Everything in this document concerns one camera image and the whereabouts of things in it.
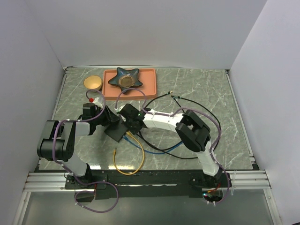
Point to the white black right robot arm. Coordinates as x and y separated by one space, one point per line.
192 130

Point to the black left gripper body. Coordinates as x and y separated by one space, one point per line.
101 118

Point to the yellow wooden bowl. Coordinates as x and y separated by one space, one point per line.
93 83

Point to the black network switch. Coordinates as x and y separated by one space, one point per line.
116 131

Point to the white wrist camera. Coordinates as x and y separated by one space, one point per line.
97 101
120 110

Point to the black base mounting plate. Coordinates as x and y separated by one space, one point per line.
149 183

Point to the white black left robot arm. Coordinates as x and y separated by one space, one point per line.
57 141

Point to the aluminium frame rail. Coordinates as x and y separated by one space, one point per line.
55 181

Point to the salmon pink tray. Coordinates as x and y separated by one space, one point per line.
146 75

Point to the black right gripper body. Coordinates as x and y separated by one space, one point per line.
131 127

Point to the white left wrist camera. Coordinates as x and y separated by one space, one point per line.
97 101

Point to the blue star-shaped dish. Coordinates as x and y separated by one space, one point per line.
125 78

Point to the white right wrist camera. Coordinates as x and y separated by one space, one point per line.
120 110

